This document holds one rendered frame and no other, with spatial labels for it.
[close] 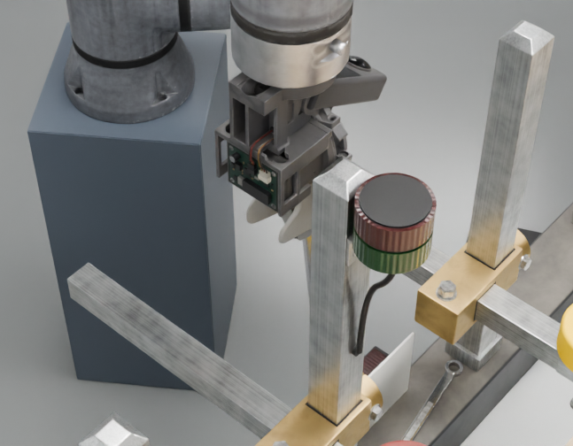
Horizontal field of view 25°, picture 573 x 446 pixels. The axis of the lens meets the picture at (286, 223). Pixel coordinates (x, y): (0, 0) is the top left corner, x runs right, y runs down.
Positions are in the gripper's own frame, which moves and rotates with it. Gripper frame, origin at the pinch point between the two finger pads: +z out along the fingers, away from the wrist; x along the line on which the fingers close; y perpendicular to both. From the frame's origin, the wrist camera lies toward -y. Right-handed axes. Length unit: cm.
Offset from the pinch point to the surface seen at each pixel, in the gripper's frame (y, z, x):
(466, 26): -144, 100, -72
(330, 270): 6.6, -5.4, 8.3
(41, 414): -10, 102, -65
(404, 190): 3.8, -15.2, 12.6
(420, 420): -9.0, 31.3, 9.3
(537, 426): -22.3, 39.7, 16.8
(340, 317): 6.5, -0.4, 9.5
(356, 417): 4.3, 15.3, 10.4
